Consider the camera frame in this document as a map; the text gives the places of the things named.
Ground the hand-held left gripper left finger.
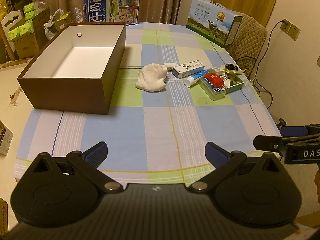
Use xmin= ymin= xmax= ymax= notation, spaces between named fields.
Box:
xmin=30 ymin=141 xmax=124 ymax=194

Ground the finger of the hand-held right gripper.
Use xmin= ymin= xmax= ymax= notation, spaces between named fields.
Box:
xmin=253 ymin=134 xmax=320 ymax=156
xmin=279 ymin=123 xmax=320 ymax=138

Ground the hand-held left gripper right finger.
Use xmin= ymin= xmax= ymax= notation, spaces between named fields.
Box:
xmin=204 ymin=142 xmax=285 ymax=194

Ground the brown cardboard box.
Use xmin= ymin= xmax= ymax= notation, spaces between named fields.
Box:
xmin=17 ymin=22 xmax=127 ymax=115

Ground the clear floss pick box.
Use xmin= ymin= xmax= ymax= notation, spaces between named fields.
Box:
xmin=199 ymin=76 xmax=227 ymax=101

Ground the green white small box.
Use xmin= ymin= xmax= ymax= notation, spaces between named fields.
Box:
xmin=224 ymin=75 xmax=244 ymax=94

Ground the white blue toothpaste tube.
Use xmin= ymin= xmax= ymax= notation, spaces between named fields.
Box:
xmin=184 ymin=68 xmax=213 ymax=87

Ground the white plastic hook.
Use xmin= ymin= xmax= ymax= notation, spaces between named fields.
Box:
xmin=212 ymin=65 xmax=230 ymax=77

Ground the white medicine box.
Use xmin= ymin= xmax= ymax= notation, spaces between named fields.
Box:
xmin=171 ymin=60 xmax=206 ymax=79

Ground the white sock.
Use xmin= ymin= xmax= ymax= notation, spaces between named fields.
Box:
xmin=135 ymin=64 xmax=168 ymax=92

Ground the red packet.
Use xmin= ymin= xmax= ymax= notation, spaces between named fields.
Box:
xmin=203 ymin=72 xmax=225 ymax=88

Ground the small printed cardboard box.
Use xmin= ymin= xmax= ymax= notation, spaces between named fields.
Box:
xmin=0 ymin=120 xmax=14 ymax=155

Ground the chair with quilted cover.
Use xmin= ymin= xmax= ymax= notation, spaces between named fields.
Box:
xmin=225 ymin=12 xmax=268 ymax=80

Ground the light blue milk carton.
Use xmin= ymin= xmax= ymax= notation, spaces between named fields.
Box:
xmin=186 ymin=0 xmax=243 ymax=48

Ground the clear plastic bag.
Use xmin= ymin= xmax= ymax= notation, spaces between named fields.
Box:
xmin=44 ymin=9 xmax=66 ymax=40

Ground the dark blue milk carton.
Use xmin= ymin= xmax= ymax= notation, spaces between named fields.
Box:
xmin=83 ymin=0 xmax=142 ymax=25

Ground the white carved wooden board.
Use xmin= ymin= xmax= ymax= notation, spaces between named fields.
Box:
xmin=1 ymin=9 xmax=25 ymax=60

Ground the yellow plastic bag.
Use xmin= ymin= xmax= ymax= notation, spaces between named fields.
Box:
xmin=0 ymin=0 xmax=7 ymax=23

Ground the wall power socket with cable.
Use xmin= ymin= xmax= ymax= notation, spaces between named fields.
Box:
xmin=250 ymin=20 xmax=284 ymax=85

